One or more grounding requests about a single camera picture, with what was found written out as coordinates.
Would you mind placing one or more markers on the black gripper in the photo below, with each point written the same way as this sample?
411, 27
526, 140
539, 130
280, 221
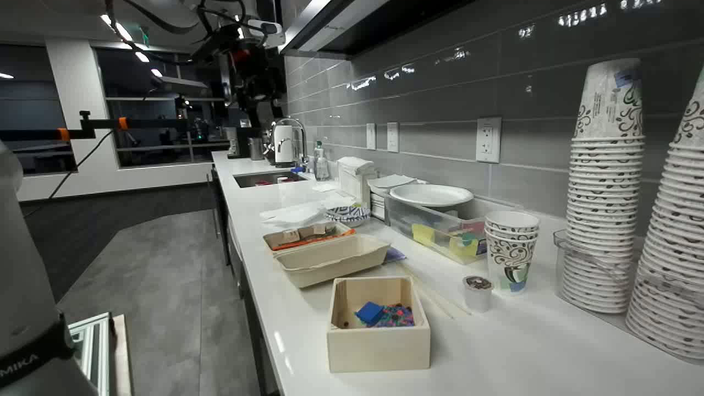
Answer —
250, 69

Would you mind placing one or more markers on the small white container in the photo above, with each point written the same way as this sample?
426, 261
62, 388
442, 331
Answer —
479, 292

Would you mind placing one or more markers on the tall stack patterned paper cups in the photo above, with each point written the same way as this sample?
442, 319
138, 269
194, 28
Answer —
675, 249
609, 176

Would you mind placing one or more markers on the white electric kettle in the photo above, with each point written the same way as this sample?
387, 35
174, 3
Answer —
283, 144

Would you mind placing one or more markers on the counter sink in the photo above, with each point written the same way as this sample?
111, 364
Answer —
268, 178

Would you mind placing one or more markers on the clear plastic bottle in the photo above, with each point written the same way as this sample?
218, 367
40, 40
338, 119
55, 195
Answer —
321, 163

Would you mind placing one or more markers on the stack of white paper towels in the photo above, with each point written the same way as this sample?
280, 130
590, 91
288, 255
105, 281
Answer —
354, 178

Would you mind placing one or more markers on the overhead range hood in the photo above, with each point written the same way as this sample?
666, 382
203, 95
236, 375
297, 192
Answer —
345, 17

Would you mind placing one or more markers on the blue patterned paper bowl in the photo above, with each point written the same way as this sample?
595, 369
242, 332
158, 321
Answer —
349, 214

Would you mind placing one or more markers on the beige paper tray with parts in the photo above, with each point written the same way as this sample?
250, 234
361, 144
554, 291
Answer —
310, 244

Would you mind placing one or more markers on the black stand with orange clamps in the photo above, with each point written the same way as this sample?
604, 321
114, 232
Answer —
90, 124

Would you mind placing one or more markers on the white round plate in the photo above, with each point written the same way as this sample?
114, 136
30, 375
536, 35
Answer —
433, 194

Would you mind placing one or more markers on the clear plastic bin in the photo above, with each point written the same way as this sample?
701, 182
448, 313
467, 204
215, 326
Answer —
436, 232

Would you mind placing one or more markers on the blue block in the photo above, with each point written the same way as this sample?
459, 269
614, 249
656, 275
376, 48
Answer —
369, 313

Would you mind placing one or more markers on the purple toy pieces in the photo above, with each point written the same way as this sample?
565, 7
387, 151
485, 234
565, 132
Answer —
398, 314

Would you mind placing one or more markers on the white wall switch plate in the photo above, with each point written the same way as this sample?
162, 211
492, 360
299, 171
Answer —
370, 135

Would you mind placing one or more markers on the white duplex wall outlet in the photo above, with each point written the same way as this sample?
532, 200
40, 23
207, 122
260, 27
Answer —
393, 136
488, 139

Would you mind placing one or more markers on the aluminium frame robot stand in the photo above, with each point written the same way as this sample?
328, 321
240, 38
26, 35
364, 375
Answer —
100, 354

